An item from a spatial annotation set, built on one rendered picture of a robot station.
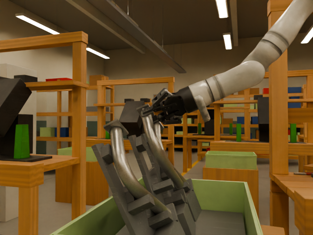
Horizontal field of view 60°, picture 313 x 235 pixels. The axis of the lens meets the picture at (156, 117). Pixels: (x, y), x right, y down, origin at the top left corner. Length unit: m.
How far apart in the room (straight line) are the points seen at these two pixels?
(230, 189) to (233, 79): 0.48
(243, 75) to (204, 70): 11.00
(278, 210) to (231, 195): 0.76
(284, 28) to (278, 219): 1.27
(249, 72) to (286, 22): 0.16
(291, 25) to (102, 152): 0.59
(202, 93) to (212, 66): 10.99
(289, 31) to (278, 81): 0.97
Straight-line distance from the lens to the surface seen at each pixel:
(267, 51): 0.81
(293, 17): 0.86
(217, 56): 11.83
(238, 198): 1.11
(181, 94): 0.77
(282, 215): 1.85
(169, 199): 0.88
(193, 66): 11.87
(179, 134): 11.08
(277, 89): 1.77
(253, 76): 0.77
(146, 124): 0.77
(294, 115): 1.87
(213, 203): 1.12
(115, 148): 0.62
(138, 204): 0.63
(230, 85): 0.78
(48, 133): 6.97
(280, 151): 1.77
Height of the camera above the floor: 1.18
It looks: 1 degrees up
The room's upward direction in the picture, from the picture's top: straight up
